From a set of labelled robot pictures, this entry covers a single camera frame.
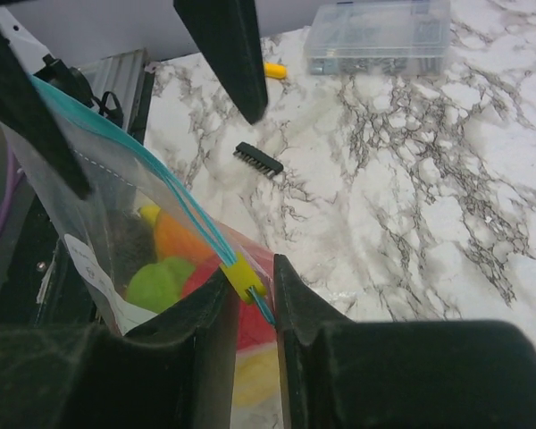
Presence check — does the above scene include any clear zip top bag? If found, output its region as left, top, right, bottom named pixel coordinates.
left=8, top=78, right=279, bottom=408

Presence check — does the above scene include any aluminium frame rail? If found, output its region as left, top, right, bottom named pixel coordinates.
left=78, top=49, right=155, bottom=144

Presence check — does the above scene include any red strawberry toy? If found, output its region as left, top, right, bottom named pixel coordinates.
left=181, top=237, right=276, bottom=352

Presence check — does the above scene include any black comb strip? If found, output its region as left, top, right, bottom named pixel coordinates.
left=233, top=142, right=284, bottom=178

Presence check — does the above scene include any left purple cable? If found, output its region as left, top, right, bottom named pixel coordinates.
left=0, top=147, right=28, bottom=249

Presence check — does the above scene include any green lime fruit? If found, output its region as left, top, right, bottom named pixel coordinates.
left=125, top=257, right=196, bottom=314

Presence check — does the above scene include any yellow banana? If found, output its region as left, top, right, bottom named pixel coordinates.
left=138, top=205, right=161, bottom=228

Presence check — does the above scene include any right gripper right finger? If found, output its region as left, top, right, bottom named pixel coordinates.
left=273, top=255, right=536, bottom=428

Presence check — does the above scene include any clear plastic screw box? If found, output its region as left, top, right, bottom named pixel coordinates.
left=304, top=1, right=450, bottom=76

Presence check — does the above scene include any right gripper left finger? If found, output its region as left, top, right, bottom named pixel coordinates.
left=0, top=272, right=239, bottom=428

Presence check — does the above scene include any yellow pear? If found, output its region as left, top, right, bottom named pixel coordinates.
left=232, top=342, right=280, bottom=407

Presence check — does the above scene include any dark avocado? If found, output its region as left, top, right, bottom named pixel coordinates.
left=92, top=191, right=156, bottom=287

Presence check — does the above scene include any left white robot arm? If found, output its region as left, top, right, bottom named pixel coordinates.
left=0, top=1, right=268, bottom=200

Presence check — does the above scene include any small yellow cylinder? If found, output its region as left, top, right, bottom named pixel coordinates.
left=264, top=63, right=287, bottom=80

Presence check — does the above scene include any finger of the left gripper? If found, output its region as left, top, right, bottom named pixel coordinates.
left=0, top=30, right=91, bottom=199
left=173, top=0, right=268, bottom=124

